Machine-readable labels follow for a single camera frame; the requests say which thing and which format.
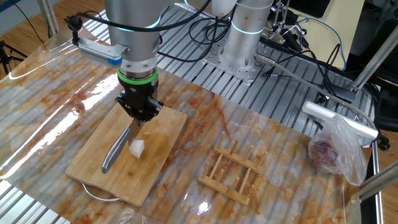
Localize black camera cable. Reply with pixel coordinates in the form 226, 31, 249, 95
63, 0, 215, 47

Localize black office chair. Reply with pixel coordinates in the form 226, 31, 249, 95
345, 0, 398, 152

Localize aluminium frame post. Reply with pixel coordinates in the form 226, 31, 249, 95
357, 161, 398, 203
37, 0, 60, 39
371, 139, 385, 224
351, 24, 398, 93

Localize bamboo cutting board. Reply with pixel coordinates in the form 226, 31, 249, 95
65, 102, 188, 208

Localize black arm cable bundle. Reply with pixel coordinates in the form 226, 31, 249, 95
157, 17, 233, 63

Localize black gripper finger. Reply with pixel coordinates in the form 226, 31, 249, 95
138, 99, 164, 127
114, 94, 140, 121

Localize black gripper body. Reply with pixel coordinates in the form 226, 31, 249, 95
121, 81, 159, 109

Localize marble pattern plastic mat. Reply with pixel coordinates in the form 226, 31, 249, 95
0, 17, 374, 224

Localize plastic bag with meat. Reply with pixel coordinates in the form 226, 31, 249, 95
307, 113, 369, 187

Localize steel cleaver knife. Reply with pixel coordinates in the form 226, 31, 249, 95
101, 118, 146, 174

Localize purple onion peels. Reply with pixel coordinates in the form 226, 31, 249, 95
310, 139, 340, 174

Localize grey hose with metal connector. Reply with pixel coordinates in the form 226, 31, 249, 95
254, 53, 379, 133

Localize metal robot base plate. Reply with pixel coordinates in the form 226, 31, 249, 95
203, 40, 262, 84

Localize wooden peg rack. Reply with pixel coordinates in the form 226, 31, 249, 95
197, 130, 267, 207

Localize metal clamp stand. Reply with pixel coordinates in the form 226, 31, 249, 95
262, 0, 308, 44

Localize white plastic film roll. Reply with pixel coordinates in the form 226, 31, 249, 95
302, 100, 380, 141

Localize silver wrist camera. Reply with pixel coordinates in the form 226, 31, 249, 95
77, 37, 129, 67

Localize black tripod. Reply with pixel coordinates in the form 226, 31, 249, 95
0, 40, 28, 76

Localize blue cable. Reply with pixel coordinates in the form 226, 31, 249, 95
295, 17, 348, 71

